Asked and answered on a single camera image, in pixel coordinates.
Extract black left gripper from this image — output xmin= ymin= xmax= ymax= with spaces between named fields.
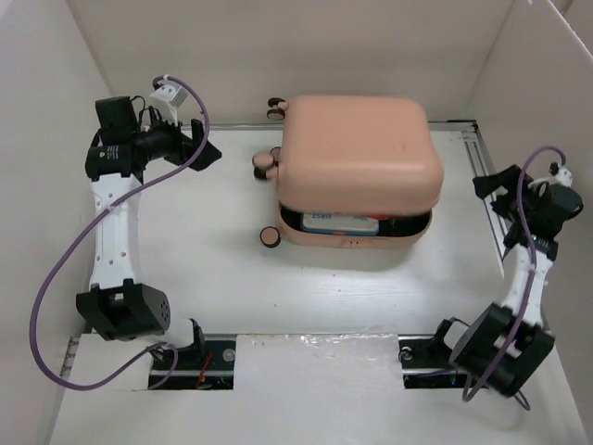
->
xmin=133 ymin=106 xmax=221 ymax=171

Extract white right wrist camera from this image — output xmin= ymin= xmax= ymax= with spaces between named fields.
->
xmin=541 ymin=162 xmax=573 ymax=188

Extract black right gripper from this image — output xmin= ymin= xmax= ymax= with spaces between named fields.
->
xmin=471 ymin=164 xmax=545 ymax=224

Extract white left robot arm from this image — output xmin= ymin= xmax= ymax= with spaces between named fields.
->
xmin=76 ymin=86 xmax=221 ymax=341

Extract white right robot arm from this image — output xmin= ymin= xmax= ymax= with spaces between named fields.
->
xmin=428 ymin=162 xmax=584 ymax=401

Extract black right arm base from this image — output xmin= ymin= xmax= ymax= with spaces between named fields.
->
xmin=397 ymin=335 xmax=467 ymax=389

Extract pink hard-shell suitcase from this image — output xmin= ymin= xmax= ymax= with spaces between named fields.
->
xmin=252 ymin=95 xmax=444 ymax=249

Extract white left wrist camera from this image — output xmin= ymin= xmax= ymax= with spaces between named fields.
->
xmin=149 ymin=83 xmax=188 ymax=126

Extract red white patterned garment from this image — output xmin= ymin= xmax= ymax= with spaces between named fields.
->
xmin=355 ymin=214 xmax=395 ymax=221

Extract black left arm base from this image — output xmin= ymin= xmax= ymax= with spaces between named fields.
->
xmin=155 ymin=336 xmax=236 ymax=391

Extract white first aid tin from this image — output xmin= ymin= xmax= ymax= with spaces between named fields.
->
xmin=301 ymin=213 xmax=379 ymax=234

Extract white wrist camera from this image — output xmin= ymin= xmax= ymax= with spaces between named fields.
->
xmin=149 ymin=83 xmax=188 ymax=126
xmin=541 ymin=162 xmax=573 ymax=188

